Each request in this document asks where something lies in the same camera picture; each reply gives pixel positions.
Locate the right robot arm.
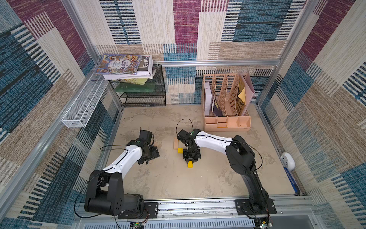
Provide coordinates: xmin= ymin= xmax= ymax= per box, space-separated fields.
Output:
xmin=177 ymin=129 xmax=271 ymax=214

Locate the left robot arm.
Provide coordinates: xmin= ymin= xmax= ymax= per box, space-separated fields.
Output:
xmin=84 ymin=130 xmax=160 ymax=217

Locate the dark notebook in organizer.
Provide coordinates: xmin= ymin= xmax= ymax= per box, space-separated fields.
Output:
xmin=212 ymin=97 xmax=224 ymax=117

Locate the white binder in organizer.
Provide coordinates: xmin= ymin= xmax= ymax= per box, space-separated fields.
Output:
xmin=204 ymin=82 xmax=213 ymax=116

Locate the green folder on shelf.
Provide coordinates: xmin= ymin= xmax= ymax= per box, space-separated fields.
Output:
xmin=114 ymin=83 xmax=155 ymax=93

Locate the pink desk organizer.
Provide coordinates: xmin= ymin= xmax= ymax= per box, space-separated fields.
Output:
xmin=201 ymin=73 xmax=255 ymax=132

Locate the yellow paper in organizer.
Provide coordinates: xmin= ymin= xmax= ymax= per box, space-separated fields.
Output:
xmin=237 ymin=87 xmax=246 ymax=106

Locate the black and white Folio book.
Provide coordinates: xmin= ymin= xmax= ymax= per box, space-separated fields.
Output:
xmin=101 ymin=55 xmax=154 ymax=80

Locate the white round device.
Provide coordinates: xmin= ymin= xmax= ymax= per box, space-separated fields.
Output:
xmin=281 ymin=152 xmax=295 ymax=171

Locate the colourful picture book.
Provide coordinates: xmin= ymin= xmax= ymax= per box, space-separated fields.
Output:
xmin=94 ymin=54 xmax=142 ymax=74

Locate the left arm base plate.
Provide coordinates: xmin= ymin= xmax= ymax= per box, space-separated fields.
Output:
xmin=117 ymin=202 xmax=159 ymax=219

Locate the black wire shelf rack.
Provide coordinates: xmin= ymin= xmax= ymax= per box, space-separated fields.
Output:
xmin=110 ymin=65 xmax=166 ymax=108

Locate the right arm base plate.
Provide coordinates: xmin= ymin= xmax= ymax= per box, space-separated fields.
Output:
xmin=234 ymin=198 xmax=277 ymax=216

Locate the white mesh wall basket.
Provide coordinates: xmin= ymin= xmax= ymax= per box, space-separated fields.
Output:
xmin=62 ymin=74 xmax=108 ymax=128

